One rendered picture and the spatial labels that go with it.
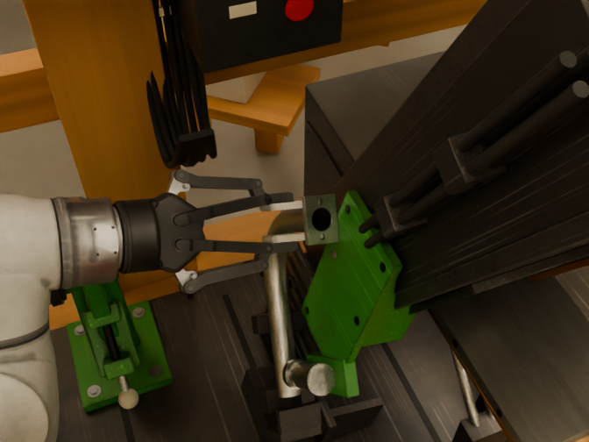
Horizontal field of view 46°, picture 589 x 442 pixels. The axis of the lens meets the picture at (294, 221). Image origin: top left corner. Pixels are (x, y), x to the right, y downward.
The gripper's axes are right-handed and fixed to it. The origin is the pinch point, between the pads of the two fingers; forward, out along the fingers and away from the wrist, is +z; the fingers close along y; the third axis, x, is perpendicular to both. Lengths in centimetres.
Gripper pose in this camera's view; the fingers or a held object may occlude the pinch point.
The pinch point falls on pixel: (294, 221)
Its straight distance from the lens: 79.0
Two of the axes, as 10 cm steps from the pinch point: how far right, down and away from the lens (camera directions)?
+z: 9.0, -0.8, 4.3
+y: -0.7, -10.0, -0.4
